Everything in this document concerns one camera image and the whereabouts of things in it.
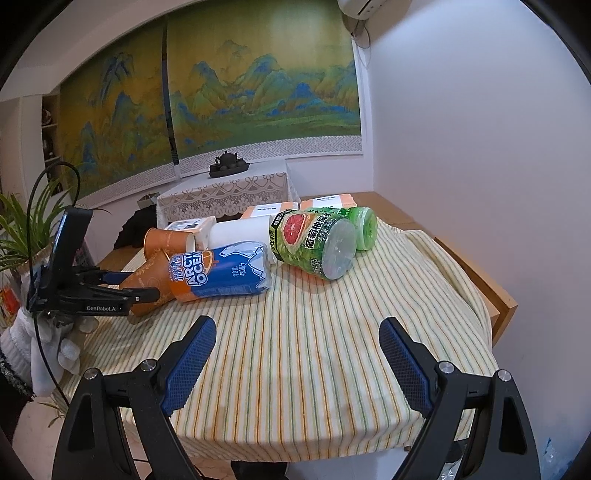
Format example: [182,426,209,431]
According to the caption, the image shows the blue orange Arctic Ocean can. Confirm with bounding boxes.
[169,241,270,302]

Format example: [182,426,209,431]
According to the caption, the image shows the white air conditioner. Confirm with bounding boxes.
[338,0,413,21]

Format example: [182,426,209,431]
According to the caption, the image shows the green potted plant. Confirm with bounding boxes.
[1,180,72,272]

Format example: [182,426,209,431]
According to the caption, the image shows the black cable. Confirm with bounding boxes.
[25,161,82,416]

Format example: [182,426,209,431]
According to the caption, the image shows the dark teapot tray set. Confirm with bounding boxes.
[209,151,249,178]

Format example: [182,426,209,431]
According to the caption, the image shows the black phone on gripper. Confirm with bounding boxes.
[45,206,93,290]

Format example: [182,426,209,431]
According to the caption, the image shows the green grapefruit drink bottle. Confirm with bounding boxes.
[270,210,356,281]

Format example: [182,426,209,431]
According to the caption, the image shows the lace-covered side table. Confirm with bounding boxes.
[156,159,300,228]

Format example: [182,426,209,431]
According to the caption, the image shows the white gloved hand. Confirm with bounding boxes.
[1,308,98,398]

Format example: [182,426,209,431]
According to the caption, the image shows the orange box left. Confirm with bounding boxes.
[242,202,298,219]

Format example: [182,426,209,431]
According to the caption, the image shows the striped yellow tablecloth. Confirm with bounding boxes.
[80,224,498,461]

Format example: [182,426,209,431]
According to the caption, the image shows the wooden wall shelf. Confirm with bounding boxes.
[41,94,61,166]

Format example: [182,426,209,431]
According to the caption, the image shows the black bag on chair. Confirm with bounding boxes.
[113,204,157,250]

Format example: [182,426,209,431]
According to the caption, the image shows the orange box right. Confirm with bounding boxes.
[300,194,356,210]

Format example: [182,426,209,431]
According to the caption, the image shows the green plastic bottle behind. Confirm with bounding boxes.
[315,206,378,251]

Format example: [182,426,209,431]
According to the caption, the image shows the brown paper cup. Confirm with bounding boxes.
[120,250,174,318]
[143,228,197,260]

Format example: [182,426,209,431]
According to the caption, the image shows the white small carton box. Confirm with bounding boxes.
[166,216,216,252]

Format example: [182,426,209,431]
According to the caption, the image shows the orange box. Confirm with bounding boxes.
[300,194,356,210]
[242,202,298,219]

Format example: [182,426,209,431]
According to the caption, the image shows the landscape painting wall mural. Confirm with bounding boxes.
[59,1,362,200]

